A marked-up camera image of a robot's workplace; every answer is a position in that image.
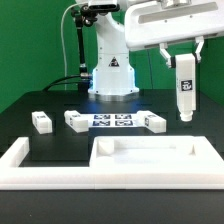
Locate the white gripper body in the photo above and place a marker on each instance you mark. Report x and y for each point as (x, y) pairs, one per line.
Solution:
(149, 24)

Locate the black camera on mount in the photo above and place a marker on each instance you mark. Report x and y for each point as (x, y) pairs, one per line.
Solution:
(104, 8)

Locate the white U-shaped fence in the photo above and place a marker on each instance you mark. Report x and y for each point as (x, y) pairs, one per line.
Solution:
(14, 177)

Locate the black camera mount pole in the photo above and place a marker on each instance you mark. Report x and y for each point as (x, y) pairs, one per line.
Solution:
(81, 43)

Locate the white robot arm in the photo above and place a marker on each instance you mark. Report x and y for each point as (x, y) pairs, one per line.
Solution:
(123, 26)

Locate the AprilTag marker sheet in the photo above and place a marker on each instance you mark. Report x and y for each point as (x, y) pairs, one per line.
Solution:
(117, 120)

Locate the white desk tabletop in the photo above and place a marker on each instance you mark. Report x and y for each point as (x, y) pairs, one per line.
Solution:
(181, 154)

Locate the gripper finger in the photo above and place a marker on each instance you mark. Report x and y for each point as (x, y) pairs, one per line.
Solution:
(170, 60)
(199, 43)

